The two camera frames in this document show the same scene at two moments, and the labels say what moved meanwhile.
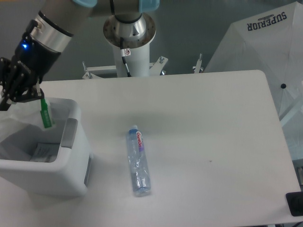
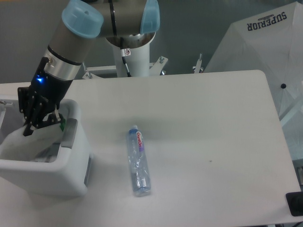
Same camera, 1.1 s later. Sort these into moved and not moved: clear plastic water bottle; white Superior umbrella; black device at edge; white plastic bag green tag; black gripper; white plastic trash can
Moved: white plastic bag green tag; black gripper
Not moved: black device at edge; white Superior umbrella; white plastic trash can; clear plastic water bottle
